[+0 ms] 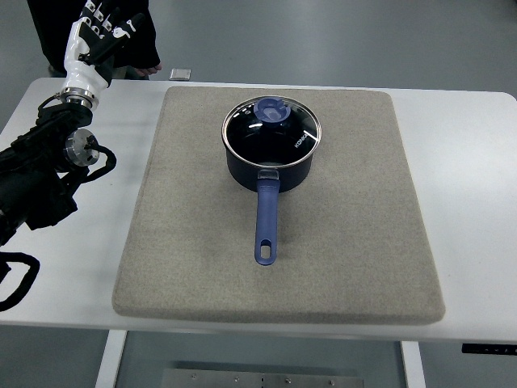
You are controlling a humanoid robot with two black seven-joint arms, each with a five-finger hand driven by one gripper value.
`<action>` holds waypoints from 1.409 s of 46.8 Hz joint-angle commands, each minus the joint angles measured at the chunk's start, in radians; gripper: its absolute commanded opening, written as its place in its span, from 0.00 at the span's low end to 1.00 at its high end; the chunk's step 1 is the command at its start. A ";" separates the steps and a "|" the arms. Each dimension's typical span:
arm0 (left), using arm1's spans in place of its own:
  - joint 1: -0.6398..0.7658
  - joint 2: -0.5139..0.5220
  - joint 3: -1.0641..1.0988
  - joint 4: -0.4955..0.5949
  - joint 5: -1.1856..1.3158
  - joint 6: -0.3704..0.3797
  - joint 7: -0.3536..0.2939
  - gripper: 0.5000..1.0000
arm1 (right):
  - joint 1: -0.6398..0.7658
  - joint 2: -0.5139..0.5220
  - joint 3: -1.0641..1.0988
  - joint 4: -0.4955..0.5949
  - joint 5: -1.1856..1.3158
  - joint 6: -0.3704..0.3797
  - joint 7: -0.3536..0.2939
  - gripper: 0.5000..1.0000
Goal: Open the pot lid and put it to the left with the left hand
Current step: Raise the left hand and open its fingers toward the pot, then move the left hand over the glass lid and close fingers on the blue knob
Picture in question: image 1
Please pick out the glass lid blue knob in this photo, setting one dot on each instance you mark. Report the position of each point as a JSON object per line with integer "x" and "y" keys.
{"x": 271, "y": 131}

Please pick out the white table leg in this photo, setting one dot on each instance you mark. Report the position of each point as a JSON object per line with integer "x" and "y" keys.
{"x": 412, "y": 364}
{"x": 111, "y": 359}

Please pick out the white table left leg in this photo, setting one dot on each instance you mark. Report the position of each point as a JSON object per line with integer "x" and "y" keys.
{"x": 111, "y": 359}

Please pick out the small grey floor box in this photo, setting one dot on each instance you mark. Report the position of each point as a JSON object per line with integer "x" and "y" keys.
{"x": 180, "y": 74}

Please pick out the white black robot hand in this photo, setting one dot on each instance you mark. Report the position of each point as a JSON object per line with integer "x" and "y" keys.
{"x": 94, "y": 39}

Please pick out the person in black clothes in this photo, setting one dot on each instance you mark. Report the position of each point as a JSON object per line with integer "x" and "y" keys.
{"x": 53, "y": 21}

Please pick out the beige felt mat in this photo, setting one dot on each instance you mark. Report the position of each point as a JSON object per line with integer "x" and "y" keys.
{"x": 352, "y": 245}

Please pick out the dark blue saucepan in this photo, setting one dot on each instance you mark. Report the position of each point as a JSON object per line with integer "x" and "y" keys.
{"x": 268, "y": 167}

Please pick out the white table right leg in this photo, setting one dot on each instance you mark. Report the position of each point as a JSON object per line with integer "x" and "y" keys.
{"x": 412, "y": 364}

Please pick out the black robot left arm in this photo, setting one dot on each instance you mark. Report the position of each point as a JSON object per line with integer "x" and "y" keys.
{"x": 43, "y": 168}

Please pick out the black desk control panel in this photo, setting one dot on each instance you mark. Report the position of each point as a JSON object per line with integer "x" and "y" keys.
{"x": 490, "y": 349}

